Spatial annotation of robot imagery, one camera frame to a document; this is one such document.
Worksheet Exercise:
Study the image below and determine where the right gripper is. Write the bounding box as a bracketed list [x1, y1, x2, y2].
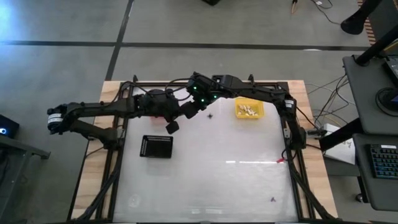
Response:
[180, 73, 220, 119]

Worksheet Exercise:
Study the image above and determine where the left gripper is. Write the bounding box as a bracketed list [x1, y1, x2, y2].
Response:
[143, 89, 182, 135]

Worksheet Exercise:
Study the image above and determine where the black plastic basket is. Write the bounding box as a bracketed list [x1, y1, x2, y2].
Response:
[139, 134, 174, 159]

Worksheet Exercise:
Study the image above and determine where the yellow plastic basket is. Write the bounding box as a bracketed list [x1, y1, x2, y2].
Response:
[234, 96, 265, 119]

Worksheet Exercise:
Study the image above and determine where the white box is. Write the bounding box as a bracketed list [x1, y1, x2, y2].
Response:
[323, 123, 341, 138]

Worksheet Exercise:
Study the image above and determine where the black slanted strut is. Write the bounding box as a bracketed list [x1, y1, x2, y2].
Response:
[319, 117, 364, 152]

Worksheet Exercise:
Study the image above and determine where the grey side table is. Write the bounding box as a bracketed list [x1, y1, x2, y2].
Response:
[0, 134, 52, 224]

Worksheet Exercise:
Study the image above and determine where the white paper sheet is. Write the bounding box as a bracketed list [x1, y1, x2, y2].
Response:
[323, 136, 356, 166]

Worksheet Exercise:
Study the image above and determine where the black device with blue light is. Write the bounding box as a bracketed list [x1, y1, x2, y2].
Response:
[0, 114, 21, 139]

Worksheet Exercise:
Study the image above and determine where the grey desk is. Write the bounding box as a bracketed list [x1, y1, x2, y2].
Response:
[352, 133, 398, 212]
[341, 54, 398, 136]

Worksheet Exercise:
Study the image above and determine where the black stand foot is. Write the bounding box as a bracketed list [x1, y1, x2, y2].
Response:
[340, 0, 384, 35]

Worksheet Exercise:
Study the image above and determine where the black round object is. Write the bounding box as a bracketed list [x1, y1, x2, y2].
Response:
[374, 86, 398, 118]

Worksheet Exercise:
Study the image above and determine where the wooden slatted panel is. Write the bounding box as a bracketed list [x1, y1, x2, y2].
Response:
[356, 0, 377, 47]

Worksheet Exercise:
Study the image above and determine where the black diagonal pole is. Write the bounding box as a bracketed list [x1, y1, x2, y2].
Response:
[354, 23, 398, 67]

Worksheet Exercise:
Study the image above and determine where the backlit black keyboard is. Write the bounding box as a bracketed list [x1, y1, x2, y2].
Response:
[369, 144, 398, 180]

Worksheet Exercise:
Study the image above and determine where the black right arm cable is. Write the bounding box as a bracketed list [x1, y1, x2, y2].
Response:
[164, 77, 192, 102]

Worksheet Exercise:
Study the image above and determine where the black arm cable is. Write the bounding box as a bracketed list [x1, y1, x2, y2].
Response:
[113, 80, 152, 103]
[164, 77, 192, 102]

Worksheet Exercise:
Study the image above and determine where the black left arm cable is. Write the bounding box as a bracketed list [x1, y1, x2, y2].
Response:
[113, 80, 152, 103]

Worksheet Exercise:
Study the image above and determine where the bundle of floor cables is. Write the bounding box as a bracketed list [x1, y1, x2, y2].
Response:
[306, 74, 357, 128]

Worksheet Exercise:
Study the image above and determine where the black floor cable with plug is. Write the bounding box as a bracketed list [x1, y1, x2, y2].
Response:
[309, 0, 342, 26]

